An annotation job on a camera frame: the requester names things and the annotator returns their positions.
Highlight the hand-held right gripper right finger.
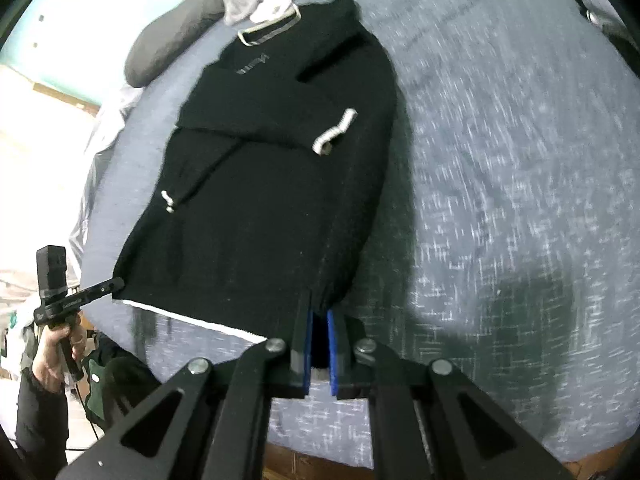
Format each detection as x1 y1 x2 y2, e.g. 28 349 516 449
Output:
327 307 576 480

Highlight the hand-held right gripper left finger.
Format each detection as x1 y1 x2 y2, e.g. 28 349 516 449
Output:
57 305 313 480

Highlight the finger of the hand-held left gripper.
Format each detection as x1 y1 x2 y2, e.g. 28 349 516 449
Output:
75 276 126 307

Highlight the black sweater with white trim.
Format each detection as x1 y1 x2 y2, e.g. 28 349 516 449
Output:
112 0 401 371

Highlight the person's left forearm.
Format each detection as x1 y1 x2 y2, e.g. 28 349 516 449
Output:
15 367 71 466

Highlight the person's left hand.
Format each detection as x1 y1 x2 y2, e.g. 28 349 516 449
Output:
31 321 89 394

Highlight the light grey blanket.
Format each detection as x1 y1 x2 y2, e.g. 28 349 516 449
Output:
70 85 146 281

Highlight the blue patterned bed sheet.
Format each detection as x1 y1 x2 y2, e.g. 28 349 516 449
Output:
80 0 640 463

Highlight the dark grey long pillow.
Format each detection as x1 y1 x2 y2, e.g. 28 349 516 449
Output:
124 0 231 88

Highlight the white crumpled cloth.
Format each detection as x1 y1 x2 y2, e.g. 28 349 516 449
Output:
250 0 301 23

